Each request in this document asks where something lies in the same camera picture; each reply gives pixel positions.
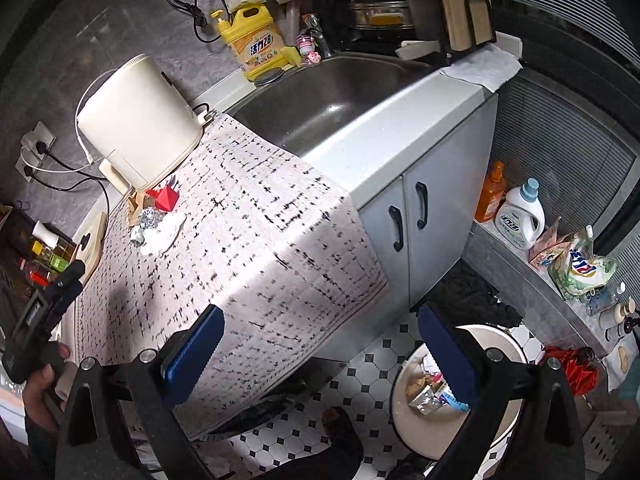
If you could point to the chrome faucet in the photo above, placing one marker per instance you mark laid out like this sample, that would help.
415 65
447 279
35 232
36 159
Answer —
320 35

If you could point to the patterned white tablecloth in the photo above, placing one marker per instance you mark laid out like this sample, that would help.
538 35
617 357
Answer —
275 240

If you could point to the white plastic basket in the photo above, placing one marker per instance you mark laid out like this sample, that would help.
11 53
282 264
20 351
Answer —
597 432

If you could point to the white cap oil bottle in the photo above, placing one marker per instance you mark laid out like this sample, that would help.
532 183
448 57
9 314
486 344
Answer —
45 230

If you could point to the person's foot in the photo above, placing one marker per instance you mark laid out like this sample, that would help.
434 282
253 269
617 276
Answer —
340 425

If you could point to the pink packet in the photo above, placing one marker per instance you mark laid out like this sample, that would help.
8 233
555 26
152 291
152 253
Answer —
547 250

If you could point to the brown paper bag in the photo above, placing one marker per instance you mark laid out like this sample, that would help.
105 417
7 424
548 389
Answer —
415 384

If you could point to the cream air fryer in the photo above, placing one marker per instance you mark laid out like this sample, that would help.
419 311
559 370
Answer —
140 125

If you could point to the green label bottle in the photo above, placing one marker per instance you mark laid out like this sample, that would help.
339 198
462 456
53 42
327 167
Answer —
59 261

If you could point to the grey wall socket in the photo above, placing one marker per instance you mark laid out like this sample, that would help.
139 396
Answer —
25 166
40 139

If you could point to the metal pot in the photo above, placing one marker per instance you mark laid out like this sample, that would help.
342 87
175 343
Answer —
380 15

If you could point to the black cloth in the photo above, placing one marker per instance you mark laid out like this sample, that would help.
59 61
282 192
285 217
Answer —
475 295

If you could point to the large paper cup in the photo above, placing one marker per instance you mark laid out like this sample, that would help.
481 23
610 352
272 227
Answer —
402 395

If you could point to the grey sink cabinet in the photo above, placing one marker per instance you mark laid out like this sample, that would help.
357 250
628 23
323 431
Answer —
450 160

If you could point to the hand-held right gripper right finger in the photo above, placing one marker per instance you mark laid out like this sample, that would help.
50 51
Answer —
447 360

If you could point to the small white bottle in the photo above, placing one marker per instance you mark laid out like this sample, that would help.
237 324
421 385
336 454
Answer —
614 312

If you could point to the wooden cutting board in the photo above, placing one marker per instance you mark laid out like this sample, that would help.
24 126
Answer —
460 5

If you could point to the orange bottle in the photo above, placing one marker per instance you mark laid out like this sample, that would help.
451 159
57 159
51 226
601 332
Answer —
490 195

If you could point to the cream plastic block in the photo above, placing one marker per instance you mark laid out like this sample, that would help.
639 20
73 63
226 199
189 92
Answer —
115 175

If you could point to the red fabric bag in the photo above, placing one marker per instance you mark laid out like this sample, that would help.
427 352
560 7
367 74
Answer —
570 367

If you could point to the white rag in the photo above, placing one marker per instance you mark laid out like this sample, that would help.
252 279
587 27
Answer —
480 67

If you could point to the steel kitchen sink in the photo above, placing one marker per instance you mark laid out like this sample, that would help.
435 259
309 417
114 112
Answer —
325 105

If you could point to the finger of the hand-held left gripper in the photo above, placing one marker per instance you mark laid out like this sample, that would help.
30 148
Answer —
72 272

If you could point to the person's left hand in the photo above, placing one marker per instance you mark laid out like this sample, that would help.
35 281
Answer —
40 395

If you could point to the foil ball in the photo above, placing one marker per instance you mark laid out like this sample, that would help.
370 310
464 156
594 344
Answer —
150 217

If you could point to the grey sink drain plug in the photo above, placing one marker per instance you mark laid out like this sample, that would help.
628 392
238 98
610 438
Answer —
270 78

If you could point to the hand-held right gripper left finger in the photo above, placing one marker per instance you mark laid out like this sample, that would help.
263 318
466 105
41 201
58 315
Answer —
197 345

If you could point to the detergent refill pouch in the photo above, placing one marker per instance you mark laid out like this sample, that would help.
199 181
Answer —
582 270

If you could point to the person's left forearm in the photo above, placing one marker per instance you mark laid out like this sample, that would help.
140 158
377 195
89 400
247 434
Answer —
42 452

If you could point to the white laundry detergent bottle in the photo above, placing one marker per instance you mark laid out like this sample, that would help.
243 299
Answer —
520 217

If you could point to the pink faucet ornament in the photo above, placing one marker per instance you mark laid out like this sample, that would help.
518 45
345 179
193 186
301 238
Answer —
306 50

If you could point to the ribbed glass sliding door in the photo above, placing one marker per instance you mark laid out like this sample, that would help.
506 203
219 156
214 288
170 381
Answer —
560 135

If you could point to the yellow dish soap bottle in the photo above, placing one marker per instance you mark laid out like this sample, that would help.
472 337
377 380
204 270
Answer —
255 40

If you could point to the blue white packet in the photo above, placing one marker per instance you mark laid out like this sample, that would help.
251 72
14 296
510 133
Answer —
452 402

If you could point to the brown paper piece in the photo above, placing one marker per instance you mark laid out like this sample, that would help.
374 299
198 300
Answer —
134 207

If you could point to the white drip tray spout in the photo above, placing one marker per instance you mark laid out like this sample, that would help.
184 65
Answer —
417 50

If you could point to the red white wrapper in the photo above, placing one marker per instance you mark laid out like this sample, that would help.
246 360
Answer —
167 199

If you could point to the white tissue wrapper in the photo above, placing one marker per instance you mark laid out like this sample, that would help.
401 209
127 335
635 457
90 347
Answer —
165 235

